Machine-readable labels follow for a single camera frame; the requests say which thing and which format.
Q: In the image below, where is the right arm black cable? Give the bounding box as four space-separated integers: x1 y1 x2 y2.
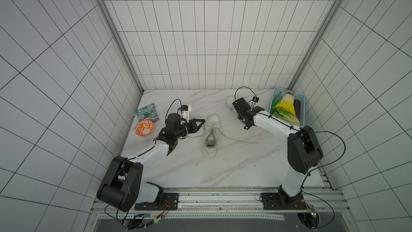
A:
299 130 347 229

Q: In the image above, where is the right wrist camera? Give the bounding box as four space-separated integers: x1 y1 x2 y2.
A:
248 96 259 108

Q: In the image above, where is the white sneaker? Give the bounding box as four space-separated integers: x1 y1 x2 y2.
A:
226 95 237 113
188 114 258 158

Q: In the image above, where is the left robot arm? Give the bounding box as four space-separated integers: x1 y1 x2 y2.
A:
96 113 206 212

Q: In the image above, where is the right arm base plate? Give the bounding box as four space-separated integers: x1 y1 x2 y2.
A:
259 192 307 211

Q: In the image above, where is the purple eggplant toy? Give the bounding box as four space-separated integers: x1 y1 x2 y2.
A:
294 99 301 120

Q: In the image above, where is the orange patterned bowl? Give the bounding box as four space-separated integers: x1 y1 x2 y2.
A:
134 120 154 137

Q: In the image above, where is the green chili pepper toy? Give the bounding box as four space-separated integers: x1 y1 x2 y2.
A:
270 92 282 110

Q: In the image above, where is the aluminium mounting rail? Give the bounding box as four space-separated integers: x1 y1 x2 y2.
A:
91 186 351 221

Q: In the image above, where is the green lettuce toy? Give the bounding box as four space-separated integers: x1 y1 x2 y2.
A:
271 107 300 126

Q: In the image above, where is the green snack packet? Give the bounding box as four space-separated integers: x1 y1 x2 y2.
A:
135 103 159 122

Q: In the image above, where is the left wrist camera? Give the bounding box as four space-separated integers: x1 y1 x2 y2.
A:
180 105 192 121

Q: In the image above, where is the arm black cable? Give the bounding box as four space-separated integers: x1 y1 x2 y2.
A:
103 199 170 229
299 130 347 229

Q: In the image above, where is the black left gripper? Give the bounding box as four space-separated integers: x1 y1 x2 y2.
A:
175 118 205 137

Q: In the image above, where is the light blue plastic basket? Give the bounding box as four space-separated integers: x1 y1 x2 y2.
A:
269 87 306 127

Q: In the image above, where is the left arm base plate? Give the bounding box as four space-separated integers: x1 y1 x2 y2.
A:
135 193 179 211

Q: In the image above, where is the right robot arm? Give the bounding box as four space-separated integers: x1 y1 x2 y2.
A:
232 98 324 205

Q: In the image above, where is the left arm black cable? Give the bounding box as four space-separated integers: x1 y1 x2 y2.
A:
103 199 170 229

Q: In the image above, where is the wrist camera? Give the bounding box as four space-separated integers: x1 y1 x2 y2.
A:
248 96 259 108
180 105 192 121

